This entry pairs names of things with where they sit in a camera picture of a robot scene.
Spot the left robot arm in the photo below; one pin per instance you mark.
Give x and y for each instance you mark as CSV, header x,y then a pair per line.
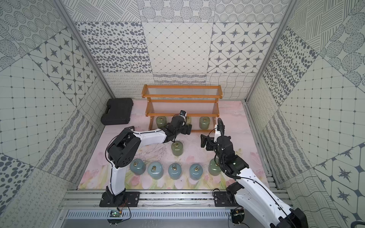
x,y
121,151

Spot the yellow canister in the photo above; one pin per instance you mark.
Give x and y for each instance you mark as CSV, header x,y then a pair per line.
x,y
188,120

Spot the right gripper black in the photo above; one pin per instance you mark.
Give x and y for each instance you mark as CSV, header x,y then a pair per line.
x,y
211,141

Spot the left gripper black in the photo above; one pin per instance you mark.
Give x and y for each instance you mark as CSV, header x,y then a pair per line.
x,y
185,127

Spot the green canister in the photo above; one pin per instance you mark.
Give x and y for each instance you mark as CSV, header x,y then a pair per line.
x,y
177,148
204,122
213,167
161,121

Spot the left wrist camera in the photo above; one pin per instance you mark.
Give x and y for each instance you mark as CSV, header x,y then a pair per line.
x,y
183,114

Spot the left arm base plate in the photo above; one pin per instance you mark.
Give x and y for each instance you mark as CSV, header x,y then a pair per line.
x,y
119,198

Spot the aluminium mounting rail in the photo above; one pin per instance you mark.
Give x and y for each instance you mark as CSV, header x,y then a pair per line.
x,y
148,199

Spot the black plastic tool case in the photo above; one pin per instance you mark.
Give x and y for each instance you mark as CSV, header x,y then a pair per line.
x,y
118,111

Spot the wooden three-tier shelf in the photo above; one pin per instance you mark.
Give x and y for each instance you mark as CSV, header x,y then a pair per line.
x,y
195,100

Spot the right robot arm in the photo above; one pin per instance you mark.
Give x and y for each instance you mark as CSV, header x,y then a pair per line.
x,y
248,191

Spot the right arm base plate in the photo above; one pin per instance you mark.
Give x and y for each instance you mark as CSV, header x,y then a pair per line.
x,y
228,199

